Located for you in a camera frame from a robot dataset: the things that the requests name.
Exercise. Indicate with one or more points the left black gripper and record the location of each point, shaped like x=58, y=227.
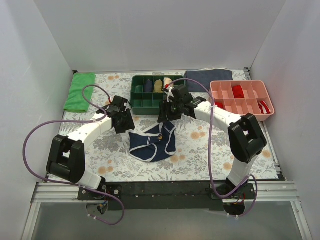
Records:
x=124, y=121

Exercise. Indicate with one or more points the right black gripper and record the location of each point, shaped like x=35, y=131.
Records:
x=167, y=113

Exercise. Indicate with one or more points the navy white-trimmed underwear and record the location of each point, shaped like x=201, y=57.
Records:
x=157, y=143

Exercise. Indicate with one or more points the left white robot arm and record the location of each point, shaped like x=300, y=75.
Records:
x=67, y=153

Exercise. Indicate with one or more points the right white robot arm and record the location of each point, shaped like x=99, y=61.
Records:
x=246, y=138

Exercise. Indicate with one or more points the rolled cream underwear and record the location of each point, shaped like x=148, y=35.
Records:
x=166, y=82

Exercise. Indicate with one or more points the rolled tan underwear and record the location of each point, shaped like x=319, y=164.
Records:
x=158, y=86

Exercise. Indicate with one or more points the rolled navy underwear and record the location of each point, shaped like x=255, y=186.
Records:
x=148, y=86

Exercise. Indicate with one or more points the rolled red underwear left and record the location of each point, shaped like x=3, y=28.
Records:
x=219, y=105

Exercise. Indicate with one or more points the rolled red underwear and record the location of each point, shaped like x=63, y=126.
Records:
x=238, y=92
x=219, y=105

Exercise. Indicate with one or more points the rolled red underwear top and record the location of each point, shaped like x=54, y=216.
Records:
x=238, y=92

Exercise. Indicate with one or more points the red white striped underwear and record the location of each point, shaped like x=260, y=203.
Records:
x=264, y=109

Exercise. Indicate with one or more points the green divided organizer tray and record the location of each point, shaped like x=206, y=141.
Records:
x=148, y=104

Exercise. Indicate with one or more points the dark blue folded cloth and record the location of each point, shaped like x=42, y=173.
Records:
x=205, y=77

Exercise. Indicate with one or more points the floral table mat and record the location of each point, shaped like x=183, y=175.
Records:
x=109, y=155

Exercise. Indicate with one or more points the green folded towel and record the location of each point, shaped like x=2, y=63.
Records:
x=75, y=102

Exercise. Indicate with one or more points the pink divided organizer tray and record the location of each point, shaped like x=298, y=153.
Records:
x=254, y=92

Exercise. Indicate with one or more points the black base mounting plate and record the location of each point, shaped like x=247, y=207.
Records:
x=161, y=195

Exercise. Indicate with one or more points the aluminium frame rail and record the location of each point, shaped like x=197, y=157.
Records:
x=272, y=210

